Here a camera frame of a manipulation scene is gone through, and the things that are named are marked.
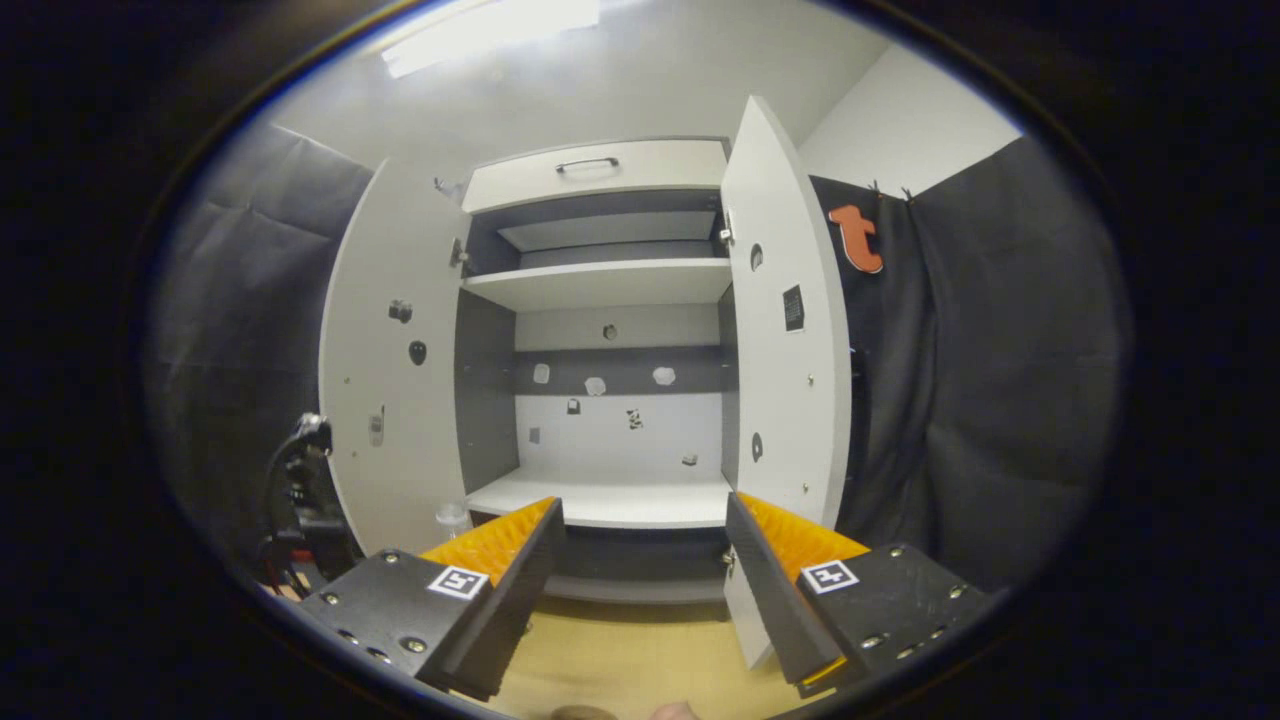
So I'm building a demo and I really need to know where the white cabinet shelf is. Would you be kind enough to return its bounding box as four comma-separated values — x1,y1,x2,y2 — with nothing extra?
462,258,734,313

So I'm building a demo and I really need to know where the black backdrop cloth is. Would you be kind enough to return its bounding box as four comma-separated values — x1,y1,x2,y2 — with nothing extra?
145,120,1136,591

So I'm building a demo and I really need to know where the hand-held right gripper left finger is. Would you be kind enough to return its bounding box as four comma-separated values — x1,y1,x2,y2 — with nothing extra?
297,496,567,703

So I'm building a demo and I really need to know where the white cabinet door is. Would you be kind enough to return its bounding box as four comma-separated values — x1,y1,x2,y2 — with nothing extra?
720,95,854,673
318,155,473,557

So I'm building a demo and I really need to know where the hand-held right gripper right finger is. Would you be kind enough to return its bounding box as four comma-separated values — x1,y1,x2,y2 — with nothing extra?
722,491,991,699

